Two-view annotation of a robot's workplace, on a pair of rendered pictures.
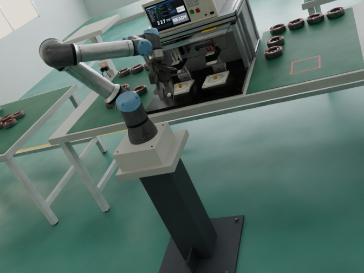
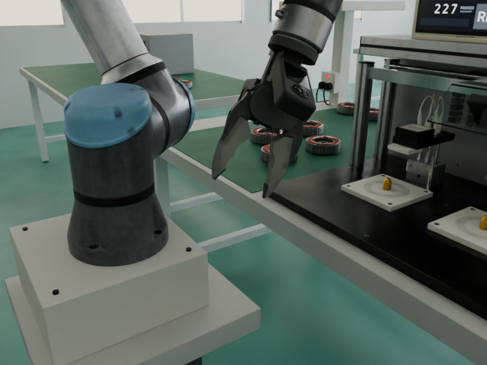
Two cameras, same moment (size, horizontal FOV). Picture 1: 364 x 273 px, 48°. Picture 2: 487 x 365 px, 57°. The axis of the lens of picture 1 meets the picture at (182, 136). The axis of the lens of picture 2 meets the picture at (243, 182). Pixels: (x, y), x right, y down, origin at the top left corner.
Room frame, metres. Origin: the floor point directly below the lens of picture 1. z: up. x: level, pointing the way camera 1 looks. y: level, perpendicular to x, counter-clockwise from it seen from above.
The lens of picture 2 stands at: (1.41, -0.29, 1.19)
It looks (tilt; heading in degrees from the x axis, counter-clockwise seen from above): 22 degrees down; 28
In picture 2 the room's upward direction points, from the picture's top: straight up
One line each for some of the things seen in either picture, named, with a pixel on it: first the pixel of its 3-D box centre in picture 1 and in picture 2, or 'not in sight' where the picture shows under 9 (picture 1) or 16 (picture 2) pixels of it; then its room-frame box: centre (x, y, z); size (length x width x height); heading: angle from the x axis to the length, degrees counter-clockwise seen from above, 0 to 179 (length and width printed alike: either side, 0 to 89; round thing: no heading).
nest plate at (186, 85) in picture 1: (180, 88); (385, 190); (2.44, -0.12, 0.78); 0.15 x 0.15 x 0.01; 62
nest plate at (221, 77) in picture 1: (215, 79); (484, 230); (2.33, -0.34, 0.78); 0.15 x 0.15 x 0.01; 62
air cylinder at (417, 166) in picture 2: (185, 75); (425, 171); (2.57, -0.19, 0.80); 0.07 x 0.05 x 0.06; 62
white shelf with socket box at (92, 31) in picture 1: (104, 53); (336, 59); (3.32, 0.29, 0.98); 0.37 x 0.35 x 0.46; 62
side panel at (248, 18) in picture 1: (249, 26); not in sight; (2.58, -0.71, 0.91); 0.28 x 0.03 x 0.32; 152
